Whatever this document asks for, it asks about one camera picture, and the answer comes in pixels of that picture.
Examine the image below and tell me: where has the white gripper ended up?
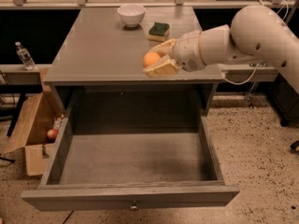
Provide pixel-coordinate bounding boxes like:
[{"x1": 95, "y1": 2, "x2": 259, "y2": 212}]
[{"x1": 143, "y1": 30, "x2": 206, "y2": 77}]

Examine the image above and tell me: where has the orange fruit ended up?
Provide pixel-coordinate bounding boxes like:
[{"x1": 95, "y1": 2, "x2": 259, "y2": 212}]
[{"x1": 143, "y1": 51, "x2": 161, "y2": 67}]

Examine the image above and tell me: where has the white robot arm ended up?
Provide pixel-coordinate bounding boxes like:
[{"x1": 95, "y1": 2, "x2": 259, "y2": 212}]
[{"x1": 143, "y1": 5, "x2": 299, "y2": 91}]

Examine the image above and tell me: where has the grey cabinet counter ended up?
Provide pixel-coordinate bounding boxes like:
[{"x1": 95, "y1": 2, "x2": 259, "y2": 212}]
[{"x1": 44, "y1": 7, "x2": 222, "y2": 108}]

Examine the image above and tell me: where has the open grey top drawer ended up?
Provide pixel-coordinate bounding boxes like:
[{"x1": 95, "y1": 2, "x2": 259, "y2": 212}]
[{"x1": 21, "y1": 89, "x2": 240, "y2": 213}]

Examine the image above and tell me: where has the round metal drawer knob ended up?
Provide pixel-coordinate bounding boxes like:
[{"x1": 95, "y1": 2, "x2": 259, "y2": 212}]
[{"x1": 130, "y1": 203, "x2": 139, "y2": 211}]

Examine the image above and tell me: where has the green and yellow sponge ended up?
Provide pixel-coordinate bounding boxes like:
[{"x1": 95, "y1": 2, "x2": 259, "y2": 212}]
[{"x1": 149, "y1": 22, "x2": 170, "y2": 42}]

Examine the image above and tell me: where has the white ceramic bowl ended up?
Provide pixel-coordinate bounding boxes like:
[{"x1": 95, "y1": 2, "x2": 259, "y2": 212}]
[{"x1": 117, "y1": 5, "x2": 146, "y2": 27}]

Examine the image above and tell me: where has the red apple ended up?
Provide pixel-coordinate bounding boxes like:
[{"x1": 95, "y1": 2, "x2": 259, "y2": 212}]
[{"x1": 47, "y1": 129, "x2": 58, "y2": 141}]

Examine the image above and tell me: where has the clear plastic water bottle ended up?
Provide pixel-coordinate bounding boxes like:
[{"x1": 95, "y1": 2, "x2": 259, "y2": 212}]
[{"x1": 15, "y1": 42, "x2": 36, "y2": 71}]

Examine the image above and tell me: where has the black stand leg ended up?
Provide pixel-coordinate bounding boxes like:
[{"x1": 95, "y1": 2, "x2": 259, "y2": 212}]
[{"x1": 7, "y1": 93, "x2": 27, "y2": 137}]

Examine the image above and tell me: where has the open cardboard box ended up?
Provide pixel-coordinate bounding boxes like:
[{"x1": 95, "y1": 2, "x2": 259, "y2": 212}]
[{"x1": 4, "y1": 69, "x2": 64, "y2": 176}]

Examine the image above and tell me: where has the metal railing ledge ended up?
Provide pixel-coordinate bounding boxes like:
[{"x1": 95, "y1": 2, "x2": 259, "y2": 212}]
[{"x1": 0, "y1": 63, "x2": 278, "y2": 85}]

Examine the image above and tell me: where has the white power cable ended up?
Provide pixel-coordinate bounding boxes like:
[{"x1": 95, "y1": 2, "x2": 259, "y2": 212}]
[{"x1": 221, "y1": 0, "x2": 290, "y2": 86}]

